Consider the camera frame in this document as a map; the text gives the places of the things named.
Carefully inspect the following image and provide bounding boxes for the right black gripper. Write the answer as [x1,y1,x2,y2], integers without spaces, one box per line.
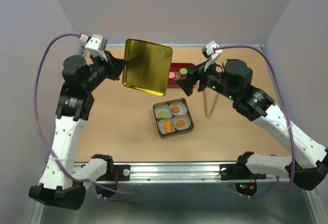
[175,57,238,101]

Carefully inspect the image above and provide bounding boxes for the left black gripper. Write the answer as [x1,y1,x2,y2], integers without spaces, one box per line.
[84,50,128,92]

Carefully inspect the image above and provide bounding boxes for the red rectangular tray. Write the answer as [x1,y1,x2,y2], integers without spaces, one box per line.
[168,63,195,88]

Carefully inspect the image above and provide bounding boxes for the brown round cookie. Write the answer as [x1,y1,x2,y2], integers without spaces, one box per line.
[171,106,180,114]

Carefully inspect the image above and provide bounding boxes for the gold tin lid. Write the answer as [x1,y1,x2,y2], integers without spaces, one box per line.
[122,38,173,96]

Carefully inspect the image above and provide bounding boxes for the metal tongs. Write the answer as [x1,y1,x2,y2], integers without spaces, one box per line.
[203,89,219,118]

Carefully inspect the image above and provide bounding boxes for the gold square cookie tin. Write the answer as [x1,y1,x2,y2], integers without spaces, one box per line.
[152,98,194,139]

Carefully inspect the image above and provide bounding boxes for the green round cookie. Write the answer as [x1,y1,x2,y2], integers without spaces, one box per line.
[179,68,188,75]
[159,110,169,118]

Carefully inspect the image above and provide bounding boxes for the orange swirl cookie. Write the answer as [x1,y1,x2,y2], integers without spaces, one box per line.
[176,119,185,128]

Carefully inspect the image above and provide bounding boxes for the orange fish-shaped cookie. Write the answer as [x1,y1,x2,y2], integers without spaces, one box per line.
[163,121,172,133]

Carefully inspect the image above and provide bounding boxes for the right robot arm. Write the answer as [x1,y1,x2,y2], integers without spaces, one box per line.
[177,59,327,191]

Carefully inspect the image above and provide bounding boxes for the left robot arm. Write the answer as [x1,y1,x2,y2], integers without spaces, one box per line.
[29,51,127,210]

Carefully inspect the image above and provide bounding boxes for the white paper cup back right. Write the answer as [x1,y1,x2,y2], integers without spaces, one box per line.
[169,101,188,116]

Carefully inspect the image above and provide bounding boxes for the white paper cup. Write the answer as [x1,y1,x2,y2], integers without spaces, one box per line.
[173,115,191,131]
[157,118,175,135]
[154,105,172,119]
[169,101,188,116]

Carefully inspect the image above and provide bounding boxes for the white paper cup back left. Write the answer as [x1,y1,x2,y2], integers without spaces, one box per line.
[154,105,172,119]

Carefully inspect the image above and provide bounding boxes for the white paper cup front right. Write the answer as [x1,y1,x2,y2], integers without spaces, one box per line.
[173,115,191,131]

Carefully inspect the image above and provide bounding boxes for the white paper cup front left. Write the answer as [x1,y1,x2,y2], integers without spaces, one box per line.
[157,118,175,135]

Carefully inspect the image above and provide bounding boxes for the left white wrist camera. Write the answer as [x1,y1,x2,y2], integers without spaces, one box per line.
[79,33,108,59]

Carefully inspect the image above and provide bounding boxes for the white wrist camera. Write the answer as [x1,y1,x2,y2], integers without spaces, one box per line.
[201,40,223,72]
[79,33,108,59]

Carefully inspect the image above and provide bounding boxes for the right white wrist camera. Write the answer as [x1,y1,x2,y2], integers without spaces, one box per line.
[201,40,223,72]

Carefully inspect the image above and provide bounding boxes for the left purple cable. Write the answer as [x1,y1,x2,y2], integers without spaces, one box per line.
[34,33,135,202]

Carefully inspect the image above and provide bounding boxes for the aluminium front rail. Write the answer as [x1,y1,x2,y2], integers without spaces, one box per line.
[71,160,315,184]

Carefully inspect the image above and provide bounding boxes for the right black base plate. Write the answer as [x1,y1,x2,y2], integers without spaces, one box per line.
[219,163,267,180]

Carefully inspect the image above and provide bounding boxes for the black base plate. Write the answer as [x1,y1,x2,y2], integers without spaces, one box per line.
[219,163,267,180]
[97,164,131,181]

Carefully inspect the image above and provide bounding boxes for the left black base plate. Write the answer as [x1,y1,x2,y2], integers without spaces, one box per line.
[97,164,131,181]

